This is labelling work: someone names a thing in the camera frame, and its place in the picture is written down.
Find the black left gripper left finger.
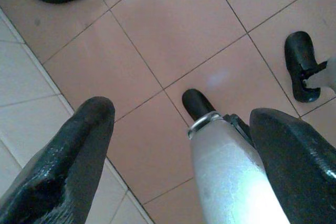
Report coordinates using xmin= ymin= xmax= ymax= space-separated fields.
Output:
xmin=0 ymin=96 xmax=116 ymax=224

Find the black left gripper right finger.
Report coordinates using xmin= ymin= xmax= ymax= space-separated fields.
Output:
xmin=249 ymin=108 xmax=336 ymax=224

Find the black robot right foot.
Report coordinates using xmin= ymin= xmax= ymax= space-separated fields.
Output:
xmin=285 ymin=31 xmax=329 ymax=103

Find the black robot left foot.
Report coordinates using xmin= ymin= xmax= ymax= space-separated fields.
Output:
xmin=182 ymin=89 xmax=217 ymax=121

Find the black robot foot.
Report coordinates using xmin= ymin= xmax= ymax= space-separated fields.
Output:
xmin=182 ymin=89 xmax=217 ymax=121
xmin=285 ymin=31 xmax=329 ymax=103

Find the silver robot right leg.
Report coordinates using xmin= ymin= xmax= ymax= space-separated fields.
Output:
xmin=304 ymin=55 xmax=336 ymax=91

